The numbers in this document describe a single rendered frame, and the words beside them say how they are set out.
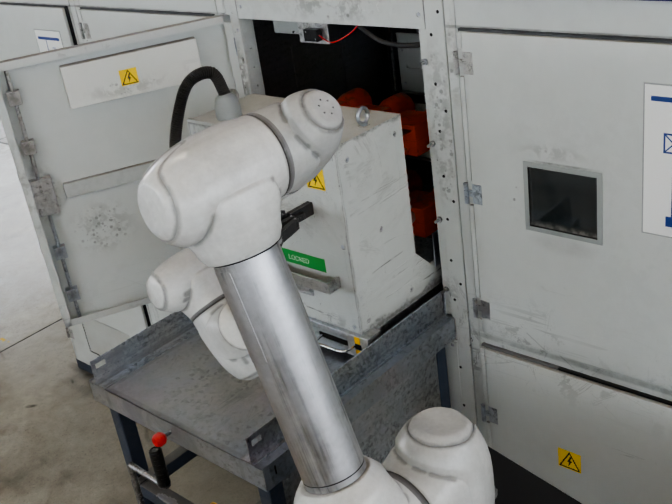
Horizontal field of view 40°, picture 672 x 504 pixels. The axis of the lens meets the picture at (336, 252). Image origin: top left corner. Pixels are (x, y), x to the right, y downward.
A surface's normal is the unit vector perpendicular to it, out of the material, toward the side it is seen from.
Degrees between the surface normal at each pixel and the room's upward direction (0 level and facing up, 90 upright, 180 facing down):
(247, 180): 83
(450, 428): 5
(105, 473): 0
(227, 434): 0
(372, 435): 90
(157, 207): 86
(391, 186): 90
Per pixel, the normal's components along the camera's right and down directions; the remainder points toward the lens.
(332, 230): -0.66, 0.41
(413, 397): 0.74, 0.20
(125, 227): 0.36, 0.36
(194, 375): -0.14, -0.89
